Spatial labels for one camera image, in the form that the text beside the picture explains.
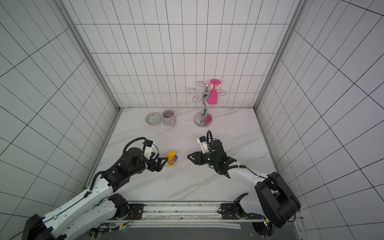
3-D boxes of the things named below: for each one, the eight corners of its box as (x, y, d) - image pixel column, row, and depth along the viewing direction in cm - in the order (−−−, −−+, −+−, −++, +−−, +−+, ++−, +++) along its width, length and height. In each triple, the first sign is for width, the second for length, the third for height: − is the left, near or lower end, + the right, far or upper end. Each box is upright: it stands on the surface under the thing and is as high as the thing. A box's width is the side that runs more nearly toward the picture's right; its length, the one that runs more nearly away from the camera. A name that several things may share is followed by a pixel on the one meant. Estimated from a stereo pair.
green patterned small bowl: (145, 125, 110) (144, 122, 107) (148, 116, 117) (146, 112, 113) (160, 125, 110) (159, 121, 107) (162, 116, 117) (161, 112, 113)
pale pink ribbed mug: (163, 127, 109) (161, 121, 103) (165, 115, 117) (163, 109, 111) (175, 127, 109) (174, 121, 103) (176, 115, 117) (175, 109, 111)
